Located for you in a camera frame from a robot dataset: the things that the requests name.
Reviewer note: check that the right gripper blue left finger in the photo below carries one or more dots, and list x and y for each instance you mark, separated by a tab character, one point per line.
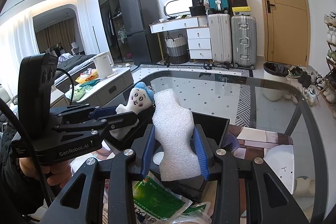
147	154

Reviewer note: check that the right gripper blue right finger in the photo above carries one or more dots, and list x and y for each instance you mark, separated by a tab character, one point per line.
201	153

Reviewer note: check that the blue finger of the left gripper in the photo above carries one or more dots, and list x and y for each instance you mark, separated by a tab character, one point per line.
102	112

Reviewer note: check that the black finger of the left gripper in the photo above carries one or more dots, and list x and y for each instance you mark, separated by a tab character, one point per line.
119	124

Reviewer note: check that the white foam block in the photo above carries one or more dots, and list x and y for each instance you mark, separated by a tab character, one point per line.
174	126

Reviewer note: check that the white plush toy blue hair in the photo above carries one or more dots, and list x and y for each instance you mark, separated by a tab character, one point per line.
141	97

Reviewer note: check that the green white snack packet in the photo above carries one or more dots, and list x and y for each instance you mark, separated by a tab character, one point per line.
156	203

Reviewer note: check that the grey side cabinet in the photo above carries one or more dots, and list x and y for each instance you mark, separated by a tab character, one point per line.
107	89

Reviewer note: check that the black storage box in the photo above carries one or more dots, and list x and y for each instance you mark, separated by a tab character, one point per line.
214	128

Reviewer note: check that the white electric kettle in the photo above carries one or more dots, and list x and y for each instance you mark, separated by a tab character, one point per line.
104	64

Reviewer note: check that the anime print table mat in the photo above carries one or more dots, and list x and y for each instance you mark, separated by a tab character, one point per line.
268	200

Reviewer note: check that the woven laundry basket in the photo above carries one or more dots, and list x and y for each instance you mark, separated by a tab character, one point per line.
177	49

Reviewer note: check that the white trash bin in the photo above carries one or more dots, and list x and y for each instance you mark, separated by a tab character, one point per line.
275	72

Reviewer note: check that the black refrigerator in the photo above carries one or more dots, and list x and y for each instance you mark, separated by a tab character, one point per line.
137	16

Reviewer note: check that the dark glass wardrobe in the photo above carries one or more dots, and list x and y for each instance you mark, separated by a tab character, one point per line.
114	29

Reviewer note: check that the white suitcase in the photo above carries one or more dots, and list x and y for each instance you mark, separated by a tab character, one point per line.
220	36

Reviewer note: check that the silver suitcase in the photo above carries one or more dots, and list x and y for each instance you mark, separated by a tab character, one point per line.
244	41

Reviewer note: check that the black handbag on desk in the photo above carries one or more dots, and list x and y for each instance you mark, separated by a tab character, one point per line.
197	8

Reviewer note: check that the wooden shoe rack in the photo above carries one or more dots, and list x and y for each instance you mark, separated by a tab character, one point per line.
329	20

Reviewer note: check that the stacked shoe boxes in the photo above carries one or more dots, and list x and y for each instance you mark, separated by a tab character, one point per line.
240	7

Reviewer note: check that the yellow wooden door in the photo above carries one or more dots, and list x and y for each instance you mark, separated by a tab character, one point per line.
287	31

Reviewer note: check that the oval mirror frame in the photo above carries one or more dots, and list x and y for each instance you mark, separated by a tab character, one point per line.
177	8

